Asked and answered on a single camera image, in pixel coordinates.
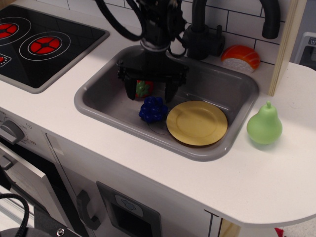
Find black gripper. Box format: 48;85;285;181
117;46;189;103

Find blue toy blueberries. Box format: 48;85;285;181
139;96;168;123

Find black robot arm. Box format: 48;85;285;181
96;0;189;102

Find grey toy sink basin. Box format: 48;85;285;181
74;46;259;161

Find yellow toy plate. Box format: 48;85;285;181
166;101;228;146

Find red toy strawberry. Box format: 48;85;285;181
135;80;154;98

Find dark grey toy faucet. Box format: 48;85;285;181
183;0;281;60

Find salmon sushi toy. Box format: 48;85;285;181
221;44;261;73

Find black toy stovetop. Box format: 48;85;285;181
0;5;110;94

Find green toy pear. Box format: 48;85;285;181
246;101;283;145

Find grey ice dispenser panel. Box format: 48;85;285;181
96;181;162;237

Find grey oven knob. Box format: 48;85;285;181
0;120;25;145

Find white oven door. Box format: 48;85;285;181
0;143;58;217

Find grey appliance in background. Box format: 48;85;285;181
294;32;316;70

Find wooden side panel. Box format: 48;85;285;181
267;0;307;96

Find grey cabinet door handle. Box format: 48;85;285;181
76;190;101;231

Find black braided cable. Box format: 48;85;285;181
0;194;30;237

